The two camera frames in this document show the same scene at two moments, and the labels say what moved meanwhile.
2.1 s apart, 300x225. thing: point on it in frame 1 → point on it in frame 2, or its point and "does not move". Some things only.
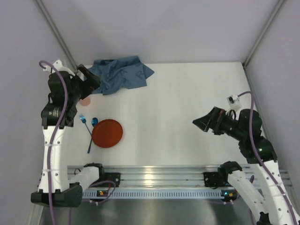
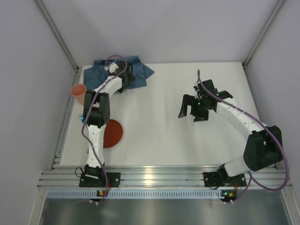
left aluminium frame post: x=57 y=34 does not move
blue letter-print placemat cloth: x=116 y=75 does not move
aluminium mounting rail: x=155 y=176 does not move
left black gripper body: x=82 y=84 → x=129 y=76
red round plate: x=107 y=133 does not move
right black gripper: x=215 y=120 → x=195 y=108
